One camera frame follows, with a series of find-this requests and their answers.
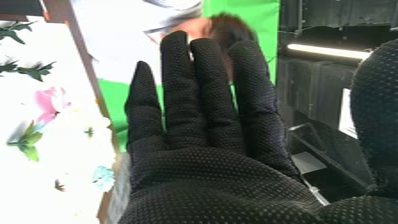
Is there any white sheet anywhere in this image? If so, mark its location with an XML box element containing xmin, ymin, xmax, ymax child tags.
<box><xmin>0</xmin><ymin>19</ymin><xmax>119</xmax><ymax>224</ymax></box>

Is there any person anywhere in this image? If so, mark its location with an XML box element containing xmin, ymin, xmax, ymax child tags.
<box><xmin>69</xmin><ymin>0</ymin><xmax>263</xmax><ymax>85</ymax></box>

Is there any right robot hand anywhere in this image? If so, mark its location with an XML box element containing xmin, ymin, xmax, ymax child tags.
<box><xmin>115</xmin><ymin>30</ymin><xmax>398</xmax><ymax>224</ymax></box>

